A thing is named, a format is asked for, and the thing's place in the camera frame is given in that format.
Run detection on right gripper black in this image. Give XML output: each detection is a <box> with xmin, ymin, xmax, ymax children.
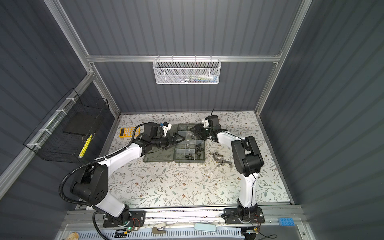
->
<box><xmin>190</xmin><ymin>124</ymin><xmax>214</xmax><ymax>141</ymax></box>

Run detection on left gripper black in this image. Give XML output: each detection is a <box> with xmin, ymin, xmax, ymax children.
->
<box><xmin>150</xmin><ymin>132</ymin><xmax>185</xmax><ymax>149</ymax></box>

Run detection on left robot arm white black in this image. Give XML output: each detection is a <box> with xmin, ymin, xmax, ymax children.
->
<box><xmin>71</xmin><ymin>122</ymin><xmax>186</xmax><ymax>222</ymax></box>

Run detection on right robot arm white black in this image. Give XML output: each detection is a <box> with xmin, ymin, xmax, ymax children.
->
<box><xmin>190</xmin><ymin>115</ymin><xmax>264</xmax><ymax>221</ymax></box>

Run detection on black hex nuts in organizer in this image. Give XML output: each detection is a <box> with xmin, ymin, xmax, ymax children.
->
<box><xmin>184</xmin><ymin>153</ymin><xmax>195</xmax><ymax>161</ymax></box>

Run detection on pile of screws and nuts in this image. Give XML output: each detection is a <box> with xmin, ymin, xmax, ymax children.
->
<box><xmin>210</xmin><ymin>152</ymin><xmax>233</xmax><ymax>168</ymax></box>

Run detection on black bolt in organizer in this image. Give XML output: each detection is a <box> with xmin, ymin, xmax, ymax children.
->
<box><xmin>195</xmin><ymin>144</ymin><xmax>204</xmax><ymax>160</ymax></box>

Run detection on clear green compartment organizer box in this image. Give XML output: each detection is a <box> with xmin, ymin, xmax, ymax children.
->
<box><xmin>144</xmin><ymin>123</ymin><xmax>206</xmax><ymax>164</ymax></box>

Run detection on yellow calculator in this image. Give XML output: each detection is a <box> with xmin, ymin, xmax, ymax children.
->
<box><xmin>119</xmin><ymin>127</ymin><xmax>141</xmax><ymax>138</ymax></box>

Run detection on floral patterned table mat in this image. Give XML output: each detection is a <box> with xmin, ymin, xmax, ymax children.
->
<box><xmin>109</xmin><ymin>112</ymin><xmax>290</xmax><ymax>208</ymax></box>

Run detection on light blue oval object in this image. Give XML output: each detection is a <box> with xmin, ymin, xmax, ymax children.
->
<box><xmin>194</xmin><ymin>223</ymin><xmax>217</xmax><ymax>233</ymax></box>

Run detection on beige tape dispenser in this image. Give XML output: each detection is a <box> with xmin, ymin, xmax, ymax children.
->
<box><xmin>152</xmin><ymin>223</ymin><xmax>167</xmax><ymax>235</ymax></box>

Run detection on yellow marker pen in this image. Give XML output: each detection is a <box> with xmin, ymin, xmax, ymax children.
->
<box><xmin>78</xmin><ymin>135</ymin><xmax>93</xmax><ymax>159</ymax></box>

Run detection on blue lego brick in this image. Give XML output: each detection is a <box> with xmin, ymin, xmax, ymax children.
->
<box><xmin>278</xmin><ymin>218</ymin><xmax>295</xmax><ymax>227</ymax></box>

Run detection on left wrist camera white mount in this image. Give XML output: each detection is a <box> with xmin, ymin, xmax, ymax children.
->
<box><xmin>161</xmin><ymin>122</ymin><xmax>172</xmax><ymax>137</ymax></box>

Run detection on white wire mesh basket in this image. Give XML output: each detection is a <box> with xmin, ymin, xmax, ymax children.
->
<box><xmin>153</xmin><ymin>60</ymin><xmax>222</xmax><ymax>85</ymax></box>

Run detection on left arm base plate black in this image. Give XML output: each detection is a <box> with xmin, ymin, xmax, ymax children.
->
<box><xmin>103</xmin><ymin>211</ymin><xmax>147</xmax><ymax>228</ymax></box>

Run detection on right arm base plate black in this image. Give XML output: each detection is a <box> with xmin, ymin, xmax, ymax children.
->
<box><xmin>221</xmin><ymin>206</ymin><xmax>265</xmax><ymax>225</ymax></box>

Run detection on black wire mesh basket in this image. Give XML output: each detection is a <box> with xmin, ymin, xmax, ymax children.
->
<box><xmin>24</xmin><ymin>85</ymin><xmax>115</xmax><ymax>164</ymax></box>

